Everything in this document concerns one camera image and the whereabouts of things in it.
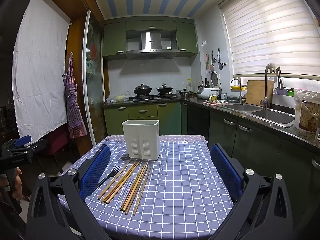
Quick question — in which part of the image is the person's left hand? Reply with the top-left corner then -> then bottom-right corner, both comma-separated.
9,167 -> 23,203

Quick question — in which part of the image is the white plastic utensil holder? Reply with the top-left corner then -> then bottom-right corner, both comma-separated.
122,119 -> 160,161

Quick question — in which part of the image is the clear plastic bag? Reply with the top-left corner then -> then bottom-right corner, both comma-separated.
106,91 -> 131,104

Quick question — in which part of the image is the steel range hood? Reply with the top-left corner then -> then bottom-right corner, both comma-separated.
125,31 -> 181,60

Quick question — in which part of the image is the black hanging spatula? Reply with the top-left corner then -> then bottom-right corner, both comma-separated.
217,48 -> 224,70

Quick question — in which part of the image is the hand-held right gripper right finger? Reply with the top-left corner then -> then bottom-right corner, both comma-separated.
207,144 -> 309,240

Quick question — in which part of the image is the small steel faucet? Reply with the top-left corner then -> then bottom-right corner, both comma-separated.
230,78 -> 243,104

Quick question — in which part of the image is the black plastic fork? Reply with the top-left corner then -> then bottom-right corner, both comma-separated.
96,165 -> 120,188

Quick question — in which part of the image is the tall steel faucet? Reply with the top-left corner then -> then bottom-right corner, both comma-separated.
259,66 -> 276,110

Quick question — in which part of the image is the light green base cabinet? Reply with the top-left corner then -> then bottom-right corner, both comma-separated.
103,101 -> 182,137

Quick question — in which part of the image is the purple checked apron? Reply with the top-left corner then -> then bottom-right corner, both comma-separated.
62,52 -> 88,140

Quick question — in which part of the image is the black wok with lid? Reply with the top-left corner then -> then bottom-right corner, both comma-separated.
133,83 -> 153,96

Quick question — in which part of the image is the white window blind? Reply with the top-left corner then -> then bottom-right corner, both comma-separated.
218,0 -> 320,81

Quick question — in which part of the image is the rag on faucet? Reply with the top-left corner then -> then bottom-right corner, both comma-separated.
265,62 -> 281,75

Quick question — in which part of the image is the purple patterned cloth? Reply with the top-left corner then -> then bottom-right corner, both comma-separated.
104,134 -> 207,145

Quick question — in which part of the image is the white hanging sheet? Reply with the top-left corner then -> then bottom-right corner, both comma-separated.
11,0 -> 70,143

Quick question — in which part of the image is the wooden cutting board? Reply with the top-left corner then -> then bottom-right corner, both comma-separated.
245,80 -> 275,107

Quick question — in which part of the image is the dark stone countertop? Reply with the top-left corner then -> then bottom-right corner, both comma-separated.
102,95 -> 320,154

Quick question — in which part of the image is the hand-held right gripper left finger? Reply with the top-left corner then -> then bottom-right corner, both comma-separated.
26,144 -> 112,240

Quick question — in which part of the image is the green wall cabinet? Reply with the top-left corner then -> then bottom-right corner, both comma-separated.
102,17 -> 199,61

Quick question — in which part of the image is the black gas stove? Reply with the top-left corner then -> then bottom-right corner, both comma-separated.
132,93 -> 178,101

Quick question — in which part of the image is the brown wooden chopstick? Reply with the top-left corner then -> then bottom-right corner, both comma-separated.
104,162 -> 139,204
125,165 -> 149,215
97,160 -> 131,200
133,166 -> 152,216
120,162 -> 146,210
122,163 -> 148,211
107,162 -> 141,204
101,162 -> 137,203

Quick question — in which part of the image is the blue checked tablecloth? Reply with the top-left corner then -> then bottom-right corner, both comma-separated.
57,135 -> 235,240

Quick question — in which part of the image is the clear plastic spoon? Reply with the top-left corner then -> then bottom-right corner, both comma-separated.
116,169 -> 137,210

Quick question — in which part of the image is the glass sliding door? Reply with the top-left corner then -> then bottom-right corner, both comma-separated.
84,10 -> 108,147

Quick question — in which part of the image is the white electric cooker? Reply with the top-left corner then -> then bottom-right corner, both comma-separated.
197,86 -> 221,100

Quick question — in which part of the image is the dark red chair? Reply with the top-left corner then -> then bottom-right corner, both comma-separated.
47,127 -> 71,156

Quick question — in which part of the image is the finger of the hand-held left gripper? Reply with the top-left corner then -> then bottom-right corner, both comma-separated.
24,137 -> 49,157
1,135 -> 33,154

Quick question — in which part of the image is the steel double sink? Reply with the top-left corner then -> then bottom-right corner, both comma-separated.
219,102 -> 297,128

